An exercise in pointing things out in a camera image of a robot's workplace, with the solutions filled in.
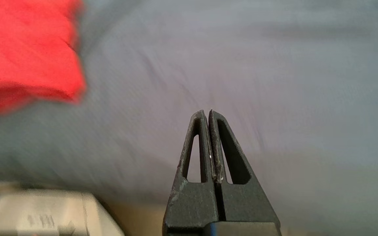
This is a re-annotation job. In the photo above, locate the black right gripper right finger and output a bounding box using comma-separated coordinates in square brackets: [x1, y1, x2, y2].
[209, 110, 281, 227]

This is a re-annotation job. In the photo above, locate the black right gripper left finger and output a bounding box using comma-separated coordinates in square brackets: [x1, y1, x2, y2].
[162, 110, 221, 236]

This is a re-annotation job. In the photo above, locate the red printed t-shirt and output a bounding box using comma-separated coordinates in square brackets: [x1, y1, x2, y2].
[0, 0, 86, 122]

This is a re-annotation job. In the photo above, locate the white black robot base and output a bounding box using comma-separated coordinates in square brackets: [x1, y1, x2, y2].
[0, 184, 125, 236]

